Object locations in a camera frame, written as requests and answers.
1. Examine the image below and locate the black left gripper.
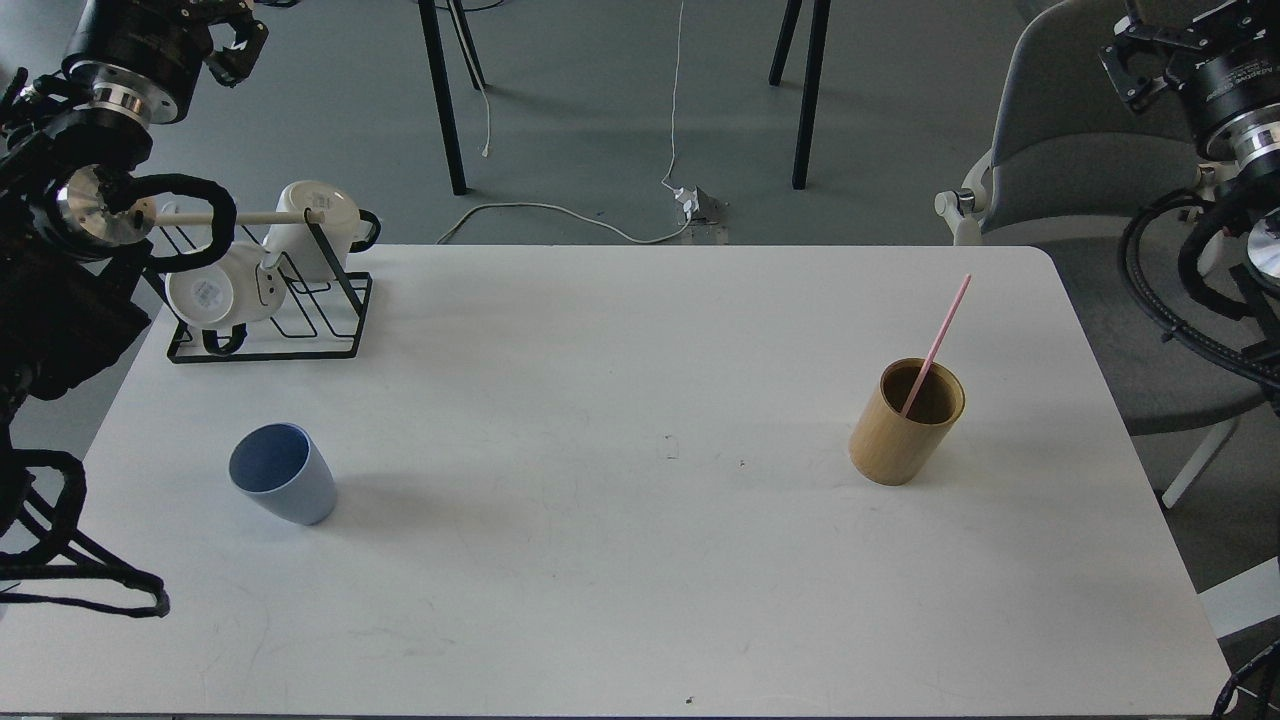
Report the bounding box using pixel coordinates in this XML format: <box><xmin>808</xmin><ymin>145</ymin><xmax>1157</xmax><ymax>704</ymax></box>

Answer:
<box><xmin>61</xmin><ymin>1</ymin><xmax>269</xmax><ymax>124</ymax></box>

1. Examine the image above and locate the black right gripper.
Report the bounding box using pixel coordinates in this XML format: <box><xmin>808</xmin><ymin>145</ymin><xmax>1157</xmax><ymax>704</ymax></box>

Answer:
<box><xmin>1100</xmin><ymin>5</ymin><xmax>1279</xmax><ymax>136</ymax></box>

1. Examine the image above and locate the blue plastic cup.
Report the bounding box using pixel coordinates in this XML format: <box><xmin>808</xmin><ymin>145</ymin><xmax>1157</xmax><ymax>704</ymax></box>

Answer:
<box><xmin>228</xmin><ymin>423</ymin><xmax>337</xmax><ymax>527</ymax></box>

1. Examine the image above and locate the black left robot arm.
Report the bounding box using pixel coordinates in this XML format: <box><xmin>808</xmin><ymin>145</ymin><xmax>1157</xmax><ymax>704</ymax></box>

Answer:
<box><xmin>1</xmin><ymin>1</ymin><xmax>269</xmax><ymax>618</ymax></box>

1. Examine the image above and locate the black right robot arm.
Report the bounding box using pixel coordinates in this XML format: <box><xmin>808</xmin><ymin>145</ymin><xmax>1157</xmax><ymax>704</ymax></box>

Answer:
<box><xmin>1100</xmin><ymin>1</ymin><xmax>1279</xmax><ymax>404</ymax></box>

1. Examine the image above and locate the grey office chair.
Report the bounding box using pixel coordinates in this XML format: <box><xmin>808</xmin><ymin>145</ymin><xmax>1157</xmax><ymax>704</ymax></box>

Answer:
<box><xmin>934</xmin><ymin>1</ymin><xmax>1265</xmax><ymax>509</ymax></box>

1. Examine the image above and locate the white mug upper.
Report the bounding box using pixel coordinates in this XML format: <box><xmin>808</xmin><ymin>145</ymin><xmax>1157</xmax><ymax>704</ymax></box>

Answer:
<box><xmin>262</xmin><ymin>181</ymin><xmax>381</xmax><ymax>284</ymax></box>

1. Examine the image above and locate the white mug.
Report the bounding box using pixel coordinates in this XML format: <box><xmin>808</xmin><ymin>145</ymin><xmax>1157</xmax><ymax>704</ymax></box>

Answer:
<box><xmin>262</xmin><ymin>181</ymin><xmax>381</xmax><ymax>284</ymax></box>
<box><xmin>164</xmin><ymin>240</ymin><xmax>287</xmax><ymax>356</ymax></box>

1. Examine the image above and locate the white mug lower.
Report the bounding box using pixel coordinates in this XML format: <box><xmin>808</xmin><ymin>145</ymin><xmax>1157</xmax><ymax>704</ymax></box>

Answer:
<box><xmin>164</xmin><ymin>240</ymin><xmax>287</xmax><ymax>356</ymax></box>

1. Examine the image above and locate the black table leg left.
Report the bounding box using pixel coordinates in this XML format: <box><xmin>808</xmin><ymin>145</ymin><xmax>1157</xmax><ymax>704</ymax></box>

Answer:
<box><xmin>415</xmin><ymin>1</ymin><xmax>486</xmax><ymax>196</ymax></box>

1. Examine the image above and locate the black table leg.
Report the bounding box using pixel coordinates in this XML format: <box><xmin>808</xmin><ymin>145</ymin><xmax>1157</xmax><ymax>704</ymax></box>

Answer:
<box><xmin>415</xmin><ymin>1</ymin><xmax>486</xmax><ymax>196</ymax></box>
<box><xmin>767</xmin><ymin>1</ymin><xmax>833</xmax><ymax>191</ymax></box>

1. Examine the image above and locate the black table leg right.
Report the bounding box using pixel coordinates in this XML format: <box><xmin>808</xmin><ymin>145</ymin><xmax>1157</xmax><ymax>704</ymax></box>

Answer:
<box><xmin>767</xmin><ymin>1</ymin><xmax>833</xmax><ymax>191</ymax></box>

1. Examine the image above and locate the bamboo cylinder holder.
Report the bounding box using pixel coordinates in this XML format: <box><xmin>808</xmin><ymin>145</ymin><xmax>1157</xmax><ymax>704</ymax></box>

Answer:
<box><xmin>847</xmin><ymin>357</ymin><xmax>966</xmax><ymax>486</ymax></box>

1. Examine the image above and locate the white power plug adapter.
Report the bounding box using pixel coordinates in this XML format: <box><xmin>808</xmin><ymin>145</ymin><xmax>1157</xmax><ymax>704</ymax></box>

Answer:
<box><xmin>672</xmin><ymin>187</ymin><xmax>701</xmax><ymax>223</ymax></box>

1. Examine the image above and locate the black wire mug rack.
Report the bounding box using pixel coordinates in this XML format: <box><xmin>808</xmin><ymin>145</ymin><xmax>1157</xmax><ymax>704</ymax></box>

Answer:
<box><xmin>155</xmin><ymin>208</ymin><xmax>372</xmax><ymax>364</ymax></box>

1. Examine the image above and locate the white floor cable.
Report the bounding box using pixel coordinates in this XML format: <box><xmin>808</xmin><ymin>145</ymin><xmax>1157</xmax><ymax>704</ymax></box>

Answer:
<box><xmin>436</xmin><ymin>0</ymin><xmax>701</xmax><ymax>246</ymax></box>

